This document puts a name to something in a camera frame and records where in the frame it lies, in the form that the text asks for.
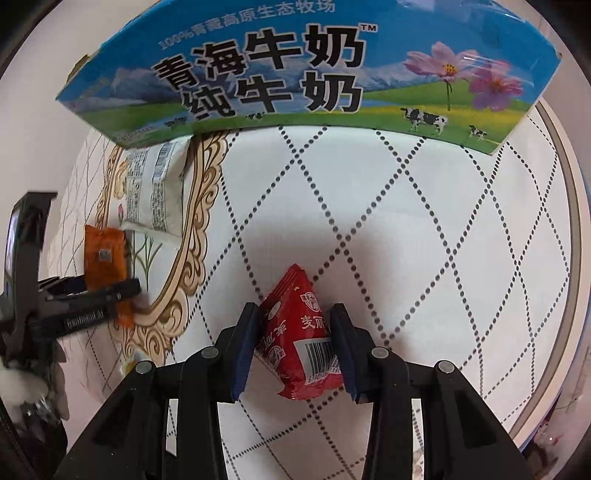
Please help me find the white grey snack packet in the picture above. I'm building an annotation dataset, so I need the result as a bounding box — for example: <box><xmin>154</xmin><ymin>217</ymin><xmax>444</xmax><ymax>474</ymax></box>
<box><xmin>121</xmin><ymin>135</ymin><xmax>192</xmax><ymax>244</ymax></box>

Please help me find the white quilted bed cover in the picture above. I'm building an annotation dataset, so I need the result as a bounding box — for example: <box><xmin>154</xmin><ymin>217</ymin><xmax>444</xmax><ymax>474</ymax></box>
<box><xmin>45</xmin><ymin>105</ymin><xmax>583</xmax><ymax>480</ymax></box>

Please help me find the orange small snack packet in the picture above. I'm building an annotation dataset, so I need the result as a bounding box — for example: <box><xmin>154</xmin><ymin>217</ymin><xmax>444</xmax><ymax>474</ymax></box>
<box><xmin>84</xmin><ymin>225</ymin><xmax>137</xmax><ymax>328</ymax></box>

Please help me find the red small snack packet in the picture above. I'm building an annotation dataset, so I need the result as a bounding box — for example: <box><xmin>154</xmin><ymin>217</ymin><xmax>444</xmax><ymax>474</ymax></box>
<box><xmin>257</xmin><ymin>264</ymin><xmax>342</xmax><ymax>401</ymax></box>

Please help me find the blue milk cardboard box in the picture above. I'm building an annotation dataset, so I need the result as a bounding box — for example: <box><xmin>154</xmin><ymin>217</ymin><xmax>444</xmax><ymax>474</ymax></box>
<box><xmin>57</xmin><ymin>1</ymin><xmax>561</xmax><ymax>154</ymax></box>

